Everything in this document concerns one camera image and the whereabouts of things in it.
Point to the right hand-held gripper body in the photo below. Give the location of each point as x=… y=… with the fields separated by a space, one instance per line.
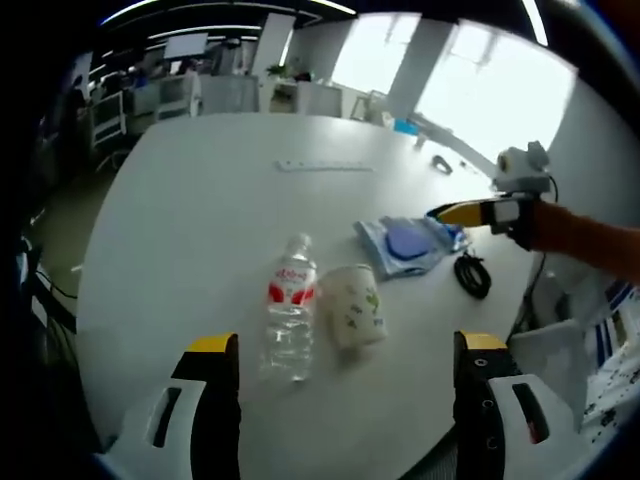
x=520 y=172

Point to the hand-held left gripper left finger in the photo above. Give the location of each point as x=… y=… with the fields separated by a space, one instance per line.
x=215 y=400

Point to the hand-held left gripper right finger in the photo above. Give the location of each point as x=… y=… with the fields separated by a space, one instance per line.
x=472 y=415

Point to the clear pouch with blue disc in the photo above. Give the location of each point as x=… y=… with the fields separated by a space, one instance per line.
x=400 y=245

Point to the clear plastic water bottle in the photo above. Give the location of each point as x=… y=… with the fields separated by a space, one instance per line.
x=290 y=310

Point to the white paper cup green print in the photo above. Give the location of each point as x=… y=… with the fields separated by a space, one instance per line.
x=355 y=310

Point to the grey hand controller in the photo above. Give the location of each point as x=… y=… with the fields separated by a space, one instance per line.
x=442 y=165

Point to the wide bright window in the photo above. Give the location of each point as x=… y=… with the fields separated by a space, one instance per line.
x=495 y=90

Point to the small blue box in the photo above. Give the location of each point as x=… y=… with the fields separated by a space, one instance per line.
x=406 y=126

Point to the short ceiling light strip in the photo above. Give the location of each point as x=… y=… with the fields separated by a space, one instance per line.
x=536 y=22

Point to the white patterned shirt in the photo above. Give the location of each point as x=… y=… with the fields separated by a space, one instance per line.
x=617 y=360

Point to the white table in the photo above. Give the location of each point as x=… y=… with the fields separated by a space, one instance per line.
x=200 y=240

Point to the narrow bright window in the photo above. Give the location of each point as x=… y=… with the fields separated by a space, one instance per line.
x=372 y=55

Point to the green potted plant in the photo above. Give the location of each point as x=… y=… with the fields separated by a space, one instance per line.
x=278 y=70

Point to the long ceiling light strip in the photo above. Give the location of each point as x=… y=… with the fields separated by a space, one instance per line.
x=320 y=5

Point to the white frame office chair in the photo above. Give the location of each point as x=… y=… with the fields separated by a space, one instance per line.
x=108 y=120

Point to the wall-mounted display screen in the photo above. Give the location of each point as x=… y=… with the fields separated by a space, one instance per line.
x=185 y=47

